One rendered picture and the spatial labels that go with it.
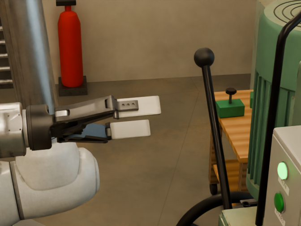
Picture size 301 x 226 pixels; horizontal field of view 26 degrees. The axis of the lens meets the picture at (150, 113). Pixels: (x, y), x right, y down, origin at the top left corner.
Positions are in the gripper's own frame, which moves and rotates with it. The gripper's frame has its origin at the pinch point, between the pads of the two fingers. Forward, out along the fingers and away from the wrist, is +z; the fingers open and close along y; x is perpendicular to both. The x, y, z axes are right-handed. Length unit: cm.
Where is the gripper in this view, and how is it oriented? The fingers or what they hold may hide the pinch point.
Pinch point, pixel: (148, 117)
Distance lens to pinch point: 110.7
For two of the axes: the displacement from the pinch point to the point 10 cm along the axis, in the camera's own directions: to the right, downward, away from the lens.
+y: 1.2, -2.9, -9.5
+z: 9.8, -0.9, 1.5
